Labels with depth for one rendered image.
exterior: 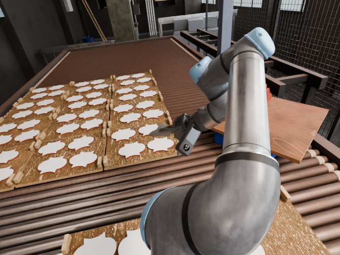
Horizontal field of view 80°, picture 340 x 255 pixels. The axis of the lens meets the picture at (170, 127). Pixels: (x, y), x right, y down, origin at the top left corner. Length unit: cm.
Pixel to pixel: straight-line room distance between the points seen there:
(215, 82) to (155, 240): 41
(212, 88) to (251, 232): 40
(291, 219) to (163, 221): 60
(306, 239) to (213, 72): 61
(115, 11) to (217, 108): 661
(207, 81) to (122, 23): 660
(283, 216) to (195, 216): 60
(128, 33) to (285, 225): 677
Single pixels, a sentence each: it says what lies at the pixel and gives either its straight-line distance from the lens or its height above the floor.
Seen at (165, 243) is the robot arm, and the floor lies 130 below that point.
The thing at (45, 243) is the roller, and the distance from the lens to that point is 95.
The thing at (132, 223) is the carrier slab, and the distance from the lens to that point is 83.
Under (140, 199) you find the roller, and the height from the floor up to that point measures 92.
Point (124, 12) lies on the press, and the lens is 706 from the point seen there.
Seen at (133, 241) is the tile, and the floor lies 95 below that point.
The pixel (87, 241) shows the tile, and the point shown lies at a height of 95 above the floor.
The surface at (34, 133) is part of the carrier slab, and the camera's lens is 159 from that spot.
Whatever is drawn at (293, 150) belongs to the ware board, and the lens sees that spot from 99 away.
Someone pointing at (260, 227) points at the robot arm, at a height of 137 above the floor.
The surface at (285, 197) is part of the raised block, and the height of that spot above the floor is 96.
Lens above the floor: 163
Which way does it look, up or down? 33 degrees down
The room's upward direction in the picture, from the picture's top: 6 degrees counter-clockwise
